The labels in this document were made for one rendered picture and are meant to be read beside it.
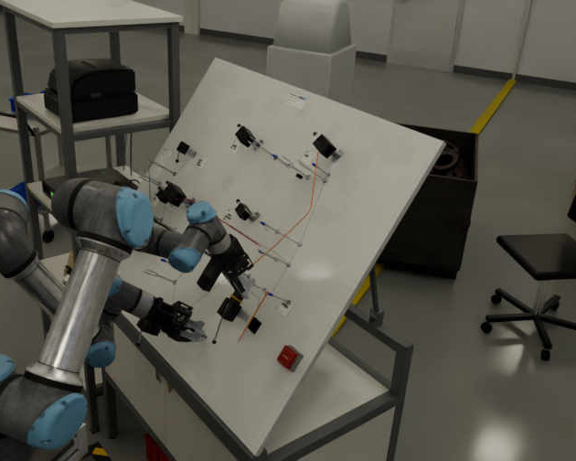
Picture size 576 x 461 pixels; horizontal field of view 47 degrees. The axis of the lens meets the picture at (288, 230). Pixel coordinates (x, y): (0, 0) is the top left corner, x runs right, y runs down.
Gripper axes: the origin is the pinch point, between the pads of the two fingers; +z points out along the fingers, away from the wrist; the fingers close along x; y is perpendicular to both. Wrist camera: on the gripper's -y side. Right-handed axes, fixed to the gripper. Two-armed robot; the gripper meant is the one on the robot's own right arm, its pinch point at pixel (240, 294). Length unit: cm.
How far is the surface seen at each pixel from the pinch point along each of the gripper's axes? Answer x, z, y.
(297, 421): -22.1, 37.8, -10.1
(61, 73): 92, -51, 5
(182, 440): 13, 51, -42
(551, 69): 441, 494, 688
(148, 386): 38, 45, -41
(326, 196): -2.5, -11.1, 38.1
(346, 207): -11.7, -11.0, 38.4
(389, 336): -22, 38, 31
